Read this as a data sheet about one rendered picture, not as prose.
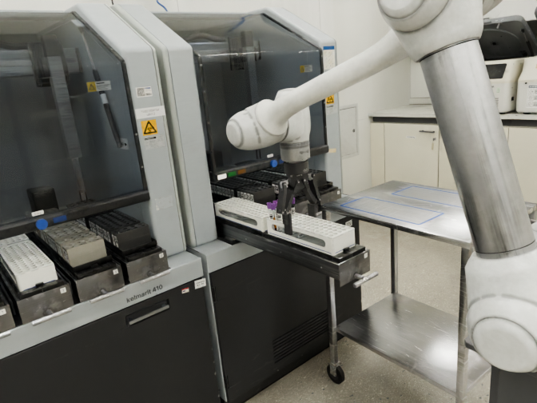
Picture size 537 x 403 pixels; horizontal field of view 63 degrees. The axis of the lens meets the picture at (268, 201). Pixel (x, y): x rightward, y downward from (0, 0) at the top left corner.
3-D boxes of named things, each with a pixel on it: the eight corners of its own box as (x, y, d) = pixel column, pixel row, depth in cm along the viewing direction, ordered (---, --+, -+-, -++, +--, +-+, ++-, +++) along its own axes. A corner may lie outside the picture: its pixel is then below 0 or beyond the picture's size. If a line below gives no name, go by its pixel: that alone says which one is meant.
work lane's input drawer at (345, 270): (208, 234, 173) (205, 213, 171) (236, 224, 181) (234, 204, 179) (352, 293, 119) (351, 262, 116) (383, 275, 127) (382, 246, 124)
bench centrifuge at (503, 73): (432, 113, 341) (434, 25, 323) (474, 104, 376) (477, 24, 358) (507, 114, 298) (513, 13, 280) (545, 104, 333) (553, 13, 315)
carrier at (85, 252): (105, 254, 139) (101, 237, 138) (108, 256, 138) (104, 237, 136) (68, 266, 132) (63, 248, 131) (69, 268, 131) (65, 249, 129)
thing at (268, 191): (272, 199, 181) (271, 185, 180) (276, 200, 180) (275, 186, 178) (251, 206, 174) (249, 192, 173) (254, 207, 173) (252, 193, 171)
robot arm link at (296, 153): (316, 139, 131) (316, 159, 132) (295, 137, 137) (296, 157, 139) (293, 145, 125) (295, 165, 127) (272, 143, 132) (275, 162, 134)
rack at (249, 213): (215, 218, 170) (213, 203, 168) (236, 211, 176) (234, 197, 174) (263, 235, 147) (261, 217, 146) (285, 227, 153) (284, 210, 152)
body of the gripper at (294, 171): (293, 164, 128) (296, 194, 130) (314, 158, 133) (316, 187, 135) (276, 161, 133) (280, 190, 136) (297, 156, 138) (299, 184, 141)
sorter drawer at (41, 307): (-15, 259, 169) (-22, 237, 167) (23, 248, 178) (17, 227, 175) (25, 332, 115) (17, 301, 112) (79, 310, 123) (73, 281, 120)
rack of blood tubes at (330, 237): (267, 235, 146) (265, 217, 144) (288, 227, 152) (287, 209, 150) (333, 258, 124) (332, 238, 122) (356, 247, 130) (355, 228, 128)
